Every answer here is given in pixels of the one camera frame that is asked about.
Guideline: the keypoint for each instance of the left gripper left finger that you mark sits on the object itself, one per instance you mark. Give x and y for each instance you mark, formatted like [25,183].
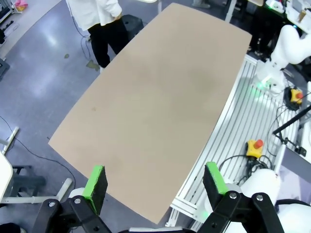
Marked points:
[97,189]

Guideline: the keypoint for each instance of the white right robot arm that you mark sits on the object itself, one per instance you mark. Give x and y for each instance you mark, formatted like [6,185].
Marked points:
[286,48]

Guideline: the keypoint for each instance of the white aluminium rail base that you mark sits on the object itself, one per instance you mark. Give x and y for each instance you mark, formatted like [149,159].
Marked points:
[243,97]

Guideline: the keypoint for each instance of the yellow emergency stop button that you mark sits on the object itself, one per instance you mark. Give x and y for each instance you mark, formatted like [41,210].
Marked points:
[253,149]
[296,95]

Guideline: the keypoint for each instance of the person's right hand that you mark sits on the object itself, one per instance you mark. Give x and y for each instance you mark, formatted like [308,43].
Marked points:
[118,16]

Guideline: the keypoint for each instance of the person in white shirt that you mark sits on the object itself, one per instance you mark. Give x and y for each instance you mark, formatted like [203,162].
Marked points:
[94,14]

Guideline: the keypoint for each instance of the dark plastic stool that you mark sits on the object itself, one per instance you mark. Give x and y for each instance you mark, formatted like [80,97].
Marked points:
[132,24]

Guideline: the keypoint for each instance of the black slanted pole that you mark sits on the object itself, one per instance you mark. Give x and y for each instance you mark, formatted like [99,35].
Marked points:
[291,120]

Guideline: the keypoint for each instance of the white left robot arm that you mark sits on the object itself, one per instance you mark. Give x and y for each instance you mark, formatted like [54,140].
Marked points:
[262,184]

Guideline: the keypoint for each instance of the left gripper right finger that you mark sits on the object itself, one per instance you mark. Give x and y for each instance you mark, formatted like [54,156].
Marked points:
[213,189]

